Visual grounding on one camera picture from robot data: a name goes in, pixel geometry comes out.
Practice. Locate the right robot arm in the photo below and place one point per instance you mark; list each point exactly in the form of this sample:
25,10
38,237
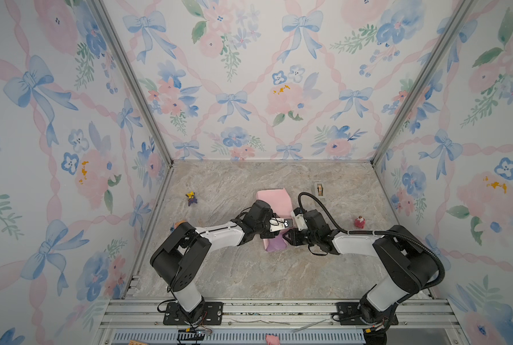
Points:
410,265

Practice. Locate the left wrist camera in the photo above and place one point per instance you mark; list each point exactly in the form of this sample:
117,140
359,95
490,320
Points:
280,224

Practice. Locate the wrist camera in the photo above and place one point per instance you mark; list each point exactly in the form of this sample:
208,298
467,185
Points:
299,221
280,224

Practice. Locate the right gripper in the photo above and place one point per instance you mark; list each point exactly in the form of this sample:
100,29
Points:
293,235

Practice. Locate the orange toy figure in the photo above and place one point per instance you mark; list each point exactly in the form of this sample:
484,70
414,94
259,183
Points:
175,225

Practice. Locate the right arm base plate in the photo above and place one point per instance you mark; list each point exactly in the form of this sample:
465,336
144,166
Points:
356,314

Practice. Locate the pink red toy figure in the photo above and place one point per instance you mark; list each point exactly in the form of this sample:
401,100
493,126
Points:
360,222

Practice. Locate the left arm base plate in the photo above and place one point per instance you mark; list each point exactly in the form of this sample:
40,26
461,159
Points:
204,314

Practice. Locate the pink object on rail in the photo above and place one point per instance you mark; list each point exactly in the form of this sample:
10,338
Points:
272,340

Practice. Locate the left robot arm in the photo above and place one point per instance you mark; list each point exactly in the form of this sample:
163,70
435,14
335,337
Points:
179,258

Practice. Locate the yellow purple toy figure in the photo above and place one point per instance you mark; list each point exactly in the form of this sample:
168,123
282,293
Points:
191,198

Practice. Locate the purple wrapping paper sheet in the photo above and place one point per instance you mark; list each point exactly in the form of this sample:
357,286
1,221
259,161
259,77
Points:
281,205

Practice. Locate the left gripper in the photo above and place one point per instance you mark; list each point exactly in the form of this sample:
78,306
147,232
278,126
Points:
270,235

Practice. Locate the aluminium rail frame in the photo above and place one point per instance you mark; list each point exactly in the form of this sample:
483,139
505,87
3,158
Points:
248,321

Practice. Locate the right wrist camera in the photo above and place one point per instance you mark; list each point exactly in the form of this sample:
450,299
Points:
299,221

